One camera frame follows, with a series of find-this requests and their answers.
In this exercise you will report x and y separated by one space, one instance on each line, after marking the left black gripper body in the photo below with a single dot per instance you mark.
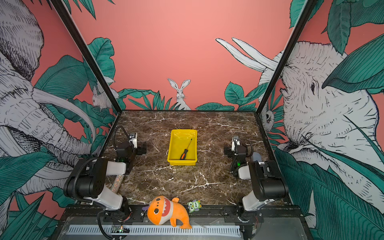
139 151

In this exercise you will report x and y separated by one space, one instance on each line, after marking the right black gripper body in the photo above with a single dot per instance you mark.
231 153

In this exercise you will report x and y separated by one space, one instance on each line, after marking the orange black handled screwdriver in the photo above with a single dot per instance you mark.
183 156

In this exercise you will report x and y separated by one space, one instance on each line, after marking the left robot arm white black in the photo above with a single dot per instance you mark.
86 182

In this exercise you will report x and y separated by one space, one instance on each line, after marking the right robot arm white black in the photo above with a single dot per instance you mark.
267 182

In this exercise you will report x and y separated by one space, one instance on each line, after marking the yellow plastic bin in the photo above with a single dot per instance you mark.
180 139

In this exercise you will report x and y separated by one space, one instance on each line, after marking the small green monster toy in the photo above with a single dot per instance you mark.
194 206

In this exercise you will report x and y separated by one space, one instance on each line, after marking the orange shark plush toy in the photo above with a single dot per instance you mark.
161 210

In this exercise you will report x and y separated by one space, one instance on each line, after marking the small green circuit board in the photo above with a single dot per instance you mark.
120 229

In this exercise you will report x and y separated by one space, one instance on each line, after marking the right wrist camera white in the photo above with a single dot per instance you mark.
235 143

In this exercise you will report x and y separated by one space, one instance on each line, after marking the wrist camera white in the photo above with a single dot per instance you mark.
133 140
235 143

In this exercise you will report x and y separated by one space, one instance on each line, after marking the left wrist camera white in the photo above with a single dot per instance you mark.
133 140

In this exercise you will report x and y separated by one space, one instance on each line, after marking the white slotted cable duct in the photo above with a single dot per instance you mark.
140 230

